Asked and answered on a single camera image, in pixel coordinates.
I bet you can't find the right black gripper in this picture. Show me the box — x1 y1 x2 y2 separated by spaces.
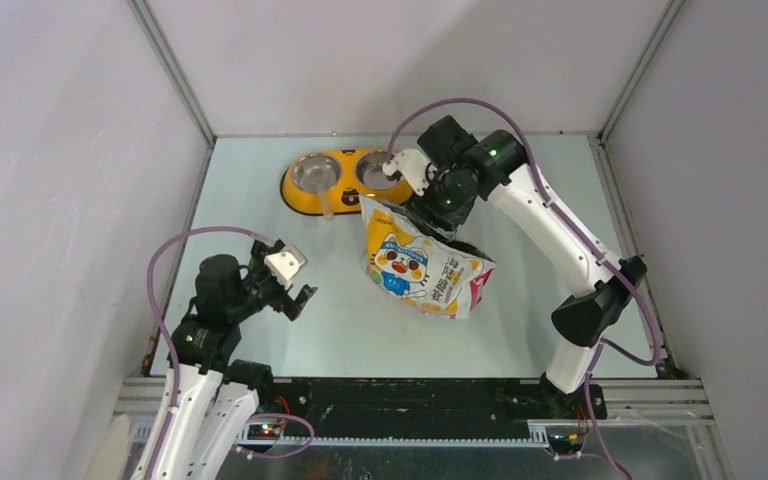
404 166 477 242

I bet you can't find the yellow double pet bowl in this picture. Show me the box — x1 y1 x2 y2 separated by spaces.
279 148 413 216

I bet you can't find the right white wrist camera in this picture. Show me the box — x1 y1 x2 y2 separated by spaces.
382 149 437 196

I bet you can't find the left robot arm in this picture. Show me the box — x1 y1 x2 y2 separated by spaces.
132 236 316 479

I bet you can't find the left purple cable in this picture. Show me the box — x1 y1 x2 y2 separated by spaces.
140 225 316 480

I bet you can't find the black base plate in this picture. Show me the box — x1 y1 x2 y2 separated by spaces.
258 377 607 441

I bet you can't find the aluminium frame rail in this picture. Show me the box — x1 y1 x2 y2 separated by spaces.
113 376 717 452

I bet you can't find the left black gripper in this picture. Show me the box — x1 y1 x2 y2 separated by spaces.
228 236 316 321

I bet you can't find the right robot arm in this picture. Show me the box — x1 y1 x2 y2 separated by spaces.
385 115 647 418

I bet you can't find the clear plastic scoop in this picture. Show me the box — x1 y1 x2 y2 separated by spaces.
305 166 337 221

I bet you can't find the pet food bag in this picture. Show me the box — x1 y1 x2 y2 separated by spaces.
360 197 496 319

